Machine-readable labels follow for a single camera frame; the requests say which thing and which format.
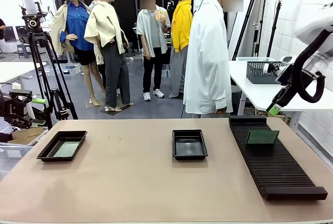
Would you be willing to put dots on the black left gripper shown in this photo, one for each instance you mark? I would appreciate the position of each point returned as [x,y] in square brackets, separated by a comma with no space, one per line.
[10,108]

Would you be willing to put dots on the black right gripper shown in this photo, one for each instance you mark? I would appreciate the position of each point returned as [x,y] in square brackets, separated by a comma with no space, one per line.
[296,74]

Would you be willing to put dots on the green circuit board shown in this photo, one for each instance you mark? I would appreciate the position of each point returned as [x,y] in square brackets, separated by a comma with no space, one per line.
[261,137]
[66,149]

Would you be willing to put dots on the black ESD tray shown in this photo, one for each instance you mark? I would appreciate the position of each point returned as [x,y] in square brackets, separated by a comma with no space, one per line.
[65,135]
[190,137]

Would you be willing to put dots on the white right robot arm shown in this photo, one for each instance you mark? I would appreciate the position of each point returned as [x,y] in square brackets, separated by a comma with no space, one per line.
[317,26]

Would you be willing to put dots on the person's right hand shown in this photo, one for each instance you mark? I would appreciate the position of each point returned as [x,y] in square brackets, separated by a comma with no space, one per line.
[221,111]

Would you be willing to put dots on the brown cardboard box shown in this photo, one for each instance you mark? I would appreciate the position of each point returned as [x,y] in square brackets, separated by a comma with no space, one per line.
[26,133]

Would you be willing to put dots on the grey plastic basket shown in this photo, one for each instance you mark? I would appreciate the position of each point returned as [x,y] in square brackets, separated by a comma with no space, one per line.
[257,73]

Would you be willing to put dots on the clear plastic lidded box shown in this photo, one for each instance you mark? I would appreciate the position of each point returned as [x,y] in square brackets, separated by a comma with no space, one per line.
[255,59]

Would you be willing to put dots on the clear acrylic box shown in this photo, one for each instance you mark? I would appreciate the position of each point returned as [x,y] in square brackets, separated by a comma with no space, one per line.
[13,156]

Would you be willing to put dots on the black stool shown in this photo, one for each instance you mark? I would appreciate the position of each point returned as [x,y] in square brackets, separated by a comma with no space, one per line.
[24,50]

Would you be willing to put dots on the clear storage bin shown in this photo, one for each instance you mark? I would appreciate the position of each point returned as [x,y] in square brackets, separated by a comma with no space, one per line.
[70,71]

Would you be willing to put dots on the black slotted board rack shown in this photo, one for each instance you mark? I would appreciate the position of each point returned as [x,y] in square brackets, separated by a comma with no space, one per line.
[275,166]

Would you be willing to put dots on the black light stand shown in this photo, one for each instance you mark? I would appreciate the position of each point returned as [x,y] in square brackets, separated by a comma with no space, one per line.
[240,38]
[274,26]

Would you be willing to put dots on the black monitor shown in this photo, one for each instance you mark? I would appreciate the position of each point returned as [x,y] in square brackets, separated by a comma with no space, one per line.
[19,35]
[10,34]

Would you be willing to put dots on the person in black shirt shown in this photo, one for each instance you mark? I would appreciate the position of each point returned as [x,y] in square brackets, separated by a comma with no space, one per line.
[2,30]

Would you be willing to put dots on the person in white shirt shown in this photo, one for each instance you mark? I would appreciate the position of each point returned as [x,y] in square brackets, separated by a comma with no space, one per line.
[205,52]

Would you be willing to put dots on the mannequin blue shirt black hat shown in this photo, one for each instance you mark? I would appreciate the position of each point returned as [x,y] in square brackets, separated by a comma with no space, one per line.
[78,26]

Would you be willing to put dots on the white standing board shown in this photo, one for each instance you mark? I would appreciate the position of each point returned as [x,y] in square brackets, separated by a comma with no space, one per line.
[30,3]

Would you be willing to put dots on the mannequin cream jacket grey trousers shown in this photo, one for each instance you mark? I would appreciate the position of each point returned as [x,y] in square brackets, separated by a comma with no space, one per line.
[104,24]

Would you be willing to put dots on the mannequin yellow hoodie bucket hat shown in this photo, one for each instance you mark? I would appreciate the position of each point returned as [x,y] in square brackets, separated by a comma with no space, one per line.
[182,24]

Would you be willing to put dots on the white rounded stand head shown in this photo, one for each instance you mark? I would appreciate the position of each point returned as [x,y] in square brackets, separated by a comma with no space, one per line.
[199,0]

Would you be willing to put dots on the person in grey shirt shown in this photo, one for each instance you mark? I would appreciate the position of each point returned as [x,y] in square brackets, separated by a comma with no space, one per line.
[153,60]

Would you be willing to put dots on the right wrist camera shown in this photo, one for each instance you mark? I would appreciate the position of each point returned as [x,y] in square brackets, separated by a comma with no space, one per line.
[289,60]

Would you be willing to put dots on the black camera tripod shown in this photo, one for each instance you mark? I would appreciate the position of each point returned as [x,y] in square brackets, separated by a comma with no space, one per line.
[36,39]

